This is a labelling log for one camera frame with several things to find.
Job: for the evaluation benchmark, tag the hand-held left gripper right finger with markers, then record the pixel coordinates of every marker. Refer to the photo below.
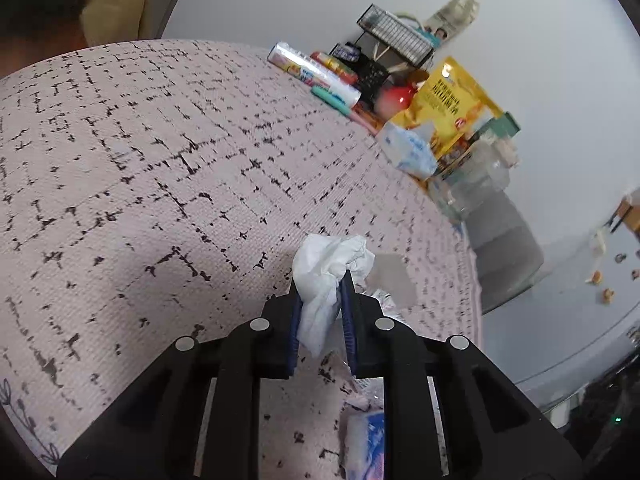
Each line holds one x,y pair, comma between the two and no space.
348,325

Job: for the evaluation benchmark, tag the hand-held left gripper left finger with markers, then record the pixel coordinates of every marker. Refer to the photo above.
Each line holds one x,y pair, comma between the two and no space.
295,320

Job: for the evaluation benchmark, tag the large white tissue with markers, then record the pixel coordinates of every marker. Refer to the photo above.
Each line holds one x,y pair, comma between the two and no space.
320,270

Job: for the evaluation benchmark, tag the white fridge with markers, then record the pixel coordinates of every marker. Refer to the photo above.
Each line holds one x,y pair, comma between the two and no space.
565,330

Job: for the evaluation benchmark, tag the blue snack packet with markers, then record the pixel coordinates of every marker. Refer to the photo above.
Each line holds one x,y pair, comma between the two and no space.
370,440

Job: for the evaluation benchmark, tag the yellow fridge magnet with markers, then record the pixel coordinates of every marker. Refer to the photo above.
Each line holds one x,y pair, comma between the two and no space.
608,295

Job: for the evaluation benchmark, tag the orange fridge magnet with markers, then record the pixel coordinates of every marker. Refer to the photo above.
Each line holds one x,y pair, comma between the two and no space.
596,276

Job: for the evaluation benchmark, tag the grey chair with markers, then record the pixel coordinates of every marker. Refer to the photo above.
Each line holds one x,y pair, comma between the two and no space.
505,255

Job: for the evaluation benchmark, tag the white hanging bag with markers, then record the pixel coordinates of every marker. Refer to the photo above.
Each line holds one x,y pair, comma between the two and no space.
597,242

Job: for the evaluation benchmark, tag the white tissue pack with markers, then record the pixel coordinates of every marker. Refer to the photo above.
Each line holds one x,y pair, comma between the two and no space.
407,152

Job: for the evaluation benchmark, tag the clear plastic jug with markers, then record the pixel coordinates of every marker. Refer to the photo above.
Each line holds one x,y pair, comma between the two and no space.
470,185

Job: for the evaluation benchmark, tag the pink pen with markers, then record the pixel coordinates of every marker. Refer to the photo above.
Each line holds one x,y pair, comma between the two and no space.
365,122

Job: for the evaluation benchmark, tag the wooden box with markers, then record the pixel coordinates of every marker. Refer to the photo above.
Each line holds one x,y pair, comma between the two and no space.
625,215

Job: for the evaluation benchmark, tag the teal pen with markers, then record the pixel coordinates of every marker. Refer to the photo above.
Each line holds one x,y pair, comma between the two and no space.
330,98

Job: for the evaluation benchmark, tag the red round vase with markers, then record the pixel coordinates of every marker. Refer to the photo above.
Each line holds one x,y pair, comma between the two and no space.
395,100

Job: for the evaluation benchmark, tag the yellow snack bag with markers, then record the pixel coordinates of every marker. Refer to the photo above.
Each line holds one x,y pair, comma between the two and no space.
450,105

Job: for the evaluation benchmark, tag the white roll of bags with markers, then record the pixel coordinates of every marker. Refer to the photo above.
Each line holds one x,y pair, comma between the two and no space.
310,72

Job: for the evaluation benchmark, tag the black pen holder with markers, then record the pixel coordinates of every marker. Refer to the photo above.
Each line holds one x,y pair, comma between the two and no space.
372,77

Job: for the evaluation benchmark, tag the green box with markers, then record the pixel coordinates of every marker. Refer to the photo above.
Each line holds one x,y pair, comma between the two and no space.
502,127

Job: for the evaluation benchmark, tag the red packet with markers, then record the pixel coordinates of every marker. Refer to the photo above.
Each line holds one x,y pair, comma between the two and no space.
335,66

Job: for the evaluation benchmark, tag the dark blue small container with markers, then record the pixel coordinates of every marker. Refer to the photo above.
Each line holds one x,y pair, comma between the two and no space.
345,51

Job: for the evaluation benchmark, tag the printed paper tote bag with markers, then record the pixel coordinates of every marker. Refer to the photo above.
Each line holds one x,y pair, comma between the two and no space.
455,15

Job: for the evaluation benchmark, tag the tan covered chair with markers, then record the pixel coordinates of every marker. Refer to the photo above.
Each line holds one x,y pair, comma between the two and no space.
120,5

